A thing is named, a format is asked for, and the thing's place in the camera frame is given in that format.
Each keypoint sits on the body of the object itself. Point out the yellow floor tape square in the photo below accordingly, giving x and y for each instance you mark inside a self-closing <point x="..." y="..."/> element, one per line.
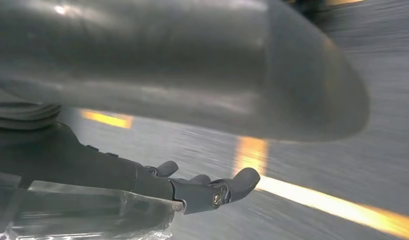
<point x="323" y="202"/>

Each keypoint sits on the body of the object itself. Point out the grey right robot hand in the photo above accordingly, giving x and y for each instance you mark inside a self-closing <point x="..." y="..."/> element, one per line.
<point x="191" y="66"/>

